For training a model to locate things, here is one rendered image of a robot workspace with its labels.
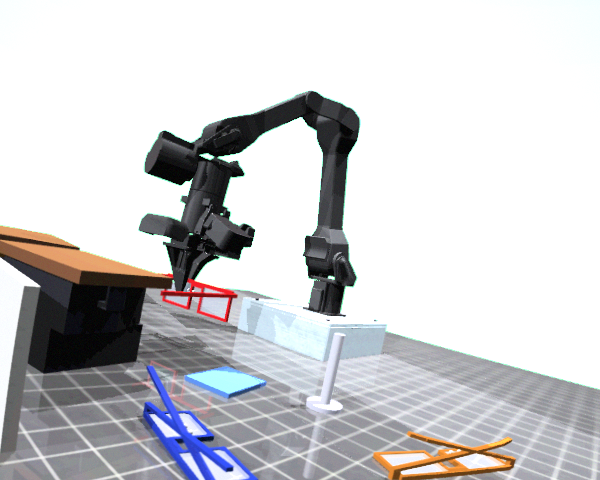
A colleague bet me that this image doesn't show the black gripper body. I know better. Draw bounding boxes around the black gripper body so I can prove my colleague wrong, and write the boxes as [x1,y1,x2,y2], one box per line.
[138,190,241,260]

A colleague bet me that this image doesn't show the grey flat panel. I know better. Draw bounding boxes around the grey flat panel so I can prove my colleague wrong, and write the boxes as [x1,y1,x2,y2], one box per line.
[0,258,41,453]

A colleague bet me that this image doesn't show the light blue flat square plate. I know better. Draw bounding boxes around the light blue flat square plate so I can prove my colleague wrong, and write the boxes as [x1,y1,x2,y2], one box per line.
[184,367,267,398]

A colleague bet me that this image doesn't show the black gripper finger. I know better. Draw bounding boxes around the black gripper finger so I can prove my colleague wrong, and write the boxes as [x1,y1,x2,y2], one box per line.
[188,252,220,280]
[163,242,203,292]

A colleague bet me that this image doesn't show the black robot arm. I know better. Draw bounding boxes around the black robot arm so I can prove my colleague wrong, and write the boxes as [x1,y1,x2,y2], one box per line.
[144,91,361,317]

